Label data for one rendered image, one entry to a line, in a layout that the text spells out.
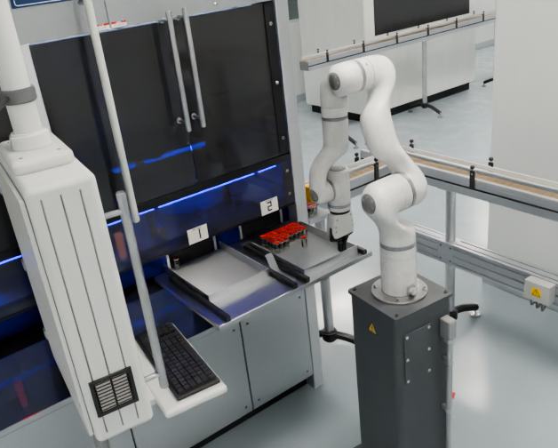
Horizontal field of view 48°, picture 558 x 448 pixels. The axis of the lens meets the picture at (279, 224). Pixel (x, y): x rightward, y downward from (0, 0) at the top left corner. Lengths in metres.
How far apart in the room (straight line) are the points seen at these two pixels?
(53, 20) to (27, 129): 0.46
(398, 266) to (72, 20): 1.27
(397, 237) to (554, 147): 1.54
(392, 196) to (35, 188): 1.03
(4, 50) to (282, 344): 1.76
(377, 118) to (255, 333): 1.18
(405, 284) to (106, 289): 0.99
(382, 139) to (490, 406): 1.53
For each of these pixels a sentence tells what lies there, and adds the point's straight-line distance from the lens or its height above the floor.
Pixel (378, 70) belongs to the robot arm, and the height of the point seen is 1.60.
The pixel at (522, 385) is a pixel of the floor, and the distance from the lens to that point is 3.20.
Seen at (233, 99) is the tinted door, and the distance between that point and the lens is 2.36.
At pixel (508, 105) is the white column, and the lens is 3.49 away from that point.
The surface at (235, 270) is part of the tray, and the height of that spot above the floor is 0.88.
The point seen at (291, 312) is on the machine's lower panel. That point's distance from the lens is 2.82.
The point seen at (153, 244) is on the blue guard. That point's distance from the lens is 2.30.
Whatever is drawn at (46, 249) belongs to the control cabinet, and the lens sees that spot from 1.56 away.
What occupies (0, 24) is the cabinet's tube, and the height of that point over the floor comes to 1.89.
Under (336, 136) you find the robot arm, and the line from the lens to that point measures 2.15.
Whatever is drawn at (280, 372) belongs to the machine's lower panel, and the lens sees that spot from 2.93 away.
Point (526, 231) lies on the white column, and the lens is 3.66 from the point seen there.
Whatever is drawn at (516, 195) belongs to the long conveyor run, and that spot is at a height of 0.91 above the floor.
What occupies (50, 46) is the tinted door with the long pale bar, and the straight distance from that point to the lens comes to 2.06.
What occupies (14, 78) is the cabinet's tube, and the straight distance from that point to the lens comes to 1.68.
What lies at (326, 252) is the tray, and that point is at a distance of 2.42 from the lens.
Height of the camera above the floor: 2.00
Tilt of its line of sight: 24 degrees down
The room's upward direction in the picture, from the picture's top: 7 degrees counter-clockwise
